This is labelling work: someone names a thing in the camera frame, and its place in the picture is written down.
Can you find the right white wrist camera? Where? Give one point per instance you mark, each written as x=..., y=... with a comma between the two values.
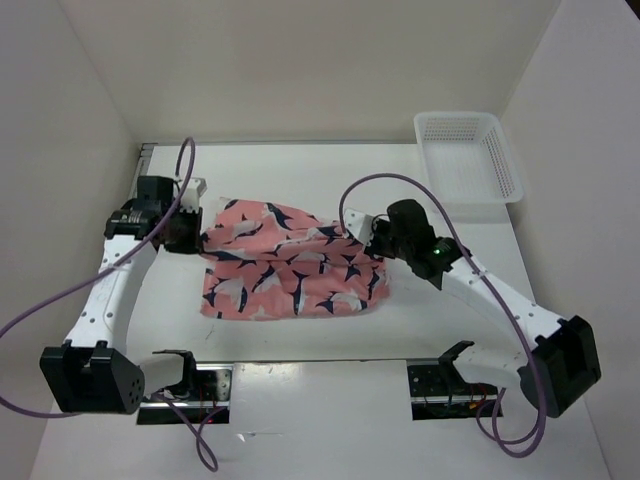
x=362, y=227

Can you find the pink shark print shorts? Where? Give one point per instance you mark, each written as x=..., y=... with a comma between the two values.
x=267, y=262

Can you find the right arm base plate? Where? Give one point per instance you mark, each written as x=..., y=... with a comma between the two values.
x=438, y=394

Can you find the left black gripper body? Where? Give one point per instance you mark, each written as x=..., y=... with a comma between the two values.
x=184, y=229

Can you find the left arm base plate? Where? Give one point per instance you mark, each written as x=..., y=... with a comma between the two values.
x=204, y=398

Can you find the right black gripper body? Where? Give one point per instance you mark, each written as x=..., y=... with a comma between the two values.
x=383, y=241

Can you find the white plastic basket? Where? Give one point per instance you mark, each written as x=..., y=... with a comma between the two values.
x=467, y=158

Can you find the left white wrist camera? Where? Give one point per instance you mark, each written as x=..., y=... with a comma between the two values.
x=194, y=191

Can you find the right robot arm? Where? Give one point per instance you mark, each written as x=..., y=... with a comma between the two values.
x=557, y=361

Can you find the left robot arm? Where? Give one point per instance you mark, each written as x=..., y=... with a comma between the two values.
x=90, y=371

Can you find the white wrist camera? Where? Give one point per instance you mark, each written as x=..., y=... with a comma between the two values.
x=362, y=227
x=194, y=191

